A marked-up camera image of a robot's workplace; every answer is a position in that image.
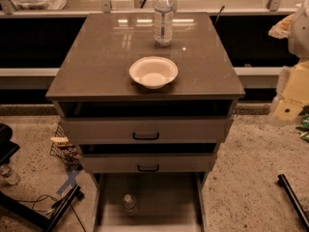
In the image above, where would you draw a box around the water bottle on floor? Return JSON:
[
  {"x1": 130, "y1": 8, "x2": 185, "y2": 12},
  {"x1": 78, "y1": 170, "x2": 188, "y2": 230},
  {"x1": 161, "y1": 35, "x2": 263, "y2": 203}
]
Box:
[{"x1": 0, "y1": 164, "x2": 20, "y2": 186}]

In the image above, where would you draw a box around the black stand base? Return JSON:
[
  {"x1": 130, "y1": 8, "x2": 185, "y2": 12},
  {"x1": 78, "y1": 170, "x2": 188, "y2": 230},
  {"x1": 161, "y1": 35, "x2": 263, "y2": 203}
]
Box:
[{"x1": 0, "y1": 185, "x2": 83, "y2": 232}]

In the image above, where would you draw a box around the labelled water bottle on counter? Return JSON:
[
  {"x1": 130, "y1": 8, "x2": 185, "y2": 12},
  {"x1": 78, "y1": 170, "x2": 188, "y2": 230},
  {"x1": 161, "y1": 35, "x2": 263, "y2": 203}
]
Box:
[{"x1": 154, "y1": 0, "x2": 174, "y2": 47}]

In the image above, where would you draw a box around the grey drawer cabinet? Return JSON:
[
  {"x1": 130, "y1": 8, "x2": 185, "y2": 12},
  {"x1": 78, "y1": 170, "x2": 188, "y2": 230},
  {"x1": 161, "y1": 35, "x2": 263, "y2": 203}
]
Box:
[{"x1": 46, "y1": 13, "x2": 244, "y2": 228}]

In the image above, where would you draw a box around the black cable on floor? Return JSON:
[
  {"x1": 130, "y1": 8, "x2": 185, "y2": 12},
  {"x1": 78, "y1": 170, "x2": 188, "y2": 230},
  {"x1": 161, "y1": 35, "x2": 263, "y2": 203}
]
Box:
[{"x1": 13, "y1": 194, "x2": 88, "y2": 232}]

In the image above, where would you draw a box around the open bottom drawer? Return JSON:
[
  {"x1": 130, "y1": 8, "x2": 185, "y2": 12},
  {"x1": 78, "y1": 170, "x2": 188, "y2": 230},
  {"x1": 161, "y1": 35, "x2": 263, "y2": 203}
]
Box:
[{"x1": 93, "y1": 173, "x2": 208, "y2": 232}]

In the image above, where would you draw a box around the wire mesh basket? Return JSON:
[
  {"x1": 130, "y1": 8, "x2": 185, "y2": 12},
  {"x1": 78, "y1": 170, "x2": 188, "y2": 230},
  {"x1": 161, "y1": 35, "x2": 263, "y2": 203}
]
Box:
[{"x1": 49, "y1": 125, "x2": 79, "y2": 165}]

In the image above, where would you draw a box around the upper grey drawer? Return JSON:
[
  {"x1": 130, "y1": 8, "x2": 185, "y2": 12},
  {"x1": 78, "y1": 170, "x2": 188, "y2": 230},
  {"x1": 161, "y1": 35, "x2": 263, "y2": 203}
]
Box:
[{"x1": 61, "y1": 118, "x2": 233, "y2": 145}]

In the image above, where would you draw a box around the black bar on floor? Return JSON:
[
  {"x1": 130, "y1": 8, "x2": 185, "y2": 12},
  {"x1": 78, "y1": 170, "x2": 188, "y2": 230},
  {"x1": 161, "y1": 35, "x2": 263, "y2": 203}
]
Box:
[{"x1": 277, "y1": 174, "x2": 309, "y2": 232}]

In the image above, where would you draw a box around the middle grey drawer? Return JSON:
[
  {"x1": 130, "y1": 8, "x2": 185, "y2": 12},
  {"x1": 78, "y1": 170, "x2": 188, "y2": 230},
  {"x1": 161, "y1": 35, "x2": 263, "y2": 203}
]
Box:
[{"x1": 79, "y1": 154, "x2": 216, "y2": 173}]

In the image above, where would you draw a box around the green snack bag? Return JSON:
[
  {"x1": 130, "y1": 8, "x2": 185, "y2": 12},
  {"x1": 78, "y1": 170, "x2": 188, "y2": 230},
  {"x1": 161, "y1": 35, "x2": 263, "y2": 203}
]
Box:
[{"x1": 297, "y1": 114, "x2": 309, "y2": 143}]

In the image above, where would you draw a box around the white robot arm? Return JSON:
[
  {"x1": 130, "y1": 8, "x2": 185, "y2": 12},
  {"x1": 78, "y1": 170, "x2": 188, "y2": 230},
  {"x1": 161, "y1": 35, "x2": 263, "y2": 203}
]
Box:
[{"x1": 268, "y1": 0, "x2": 309, "y2": 122}]

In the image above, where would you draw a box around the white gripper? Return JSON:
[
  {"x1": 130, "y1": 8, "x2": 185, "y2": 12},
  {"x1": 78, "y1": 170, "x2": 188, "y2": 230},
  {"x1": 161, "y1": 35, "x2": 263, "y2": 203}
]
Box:
[{"x1": 273, "y1": 61, "x2": 309, "y2": 122}]

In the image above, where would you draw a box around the clear water bottle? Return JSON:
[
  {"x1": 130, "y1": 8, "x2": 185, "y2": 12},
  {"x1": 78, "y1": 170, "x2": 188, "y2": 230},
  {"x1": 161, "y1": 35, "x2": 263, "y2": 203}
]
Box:
[{"x1": 123, "y1": 194, "x2": 137, "y2": 216}]

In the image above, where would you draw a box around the snack packet in basket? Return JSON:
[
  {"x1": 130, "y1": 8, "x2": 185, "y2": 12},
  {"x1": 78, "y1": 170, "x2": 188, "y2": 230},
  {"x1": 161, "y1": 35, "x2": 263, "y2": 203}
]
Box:
[{"x1": 50, "y1": 136, "x2": 71, "y2": 147}]

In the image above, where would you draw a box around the grey drawer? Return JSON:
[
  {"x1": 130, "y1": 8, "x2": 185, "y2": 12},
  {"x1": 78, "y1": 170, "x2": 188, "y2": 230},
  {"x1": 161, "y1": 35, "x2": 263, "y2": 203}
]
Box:
[
  {"x1": 79, "y1": 154, "x2": 216, "y2": 173},
  {"x1": 61, "y1": 118, "x2": 233, "y2": 145}
]

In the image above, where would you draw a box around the white paper bowl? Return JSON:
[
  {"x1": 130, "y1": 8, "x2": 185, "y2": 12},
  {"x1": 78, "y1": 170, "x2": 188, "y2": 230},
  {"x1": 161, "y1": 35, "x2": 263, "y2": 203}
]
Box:
[{"x1": 129, "y1": 56, "x2": 178, "y2": 89}]

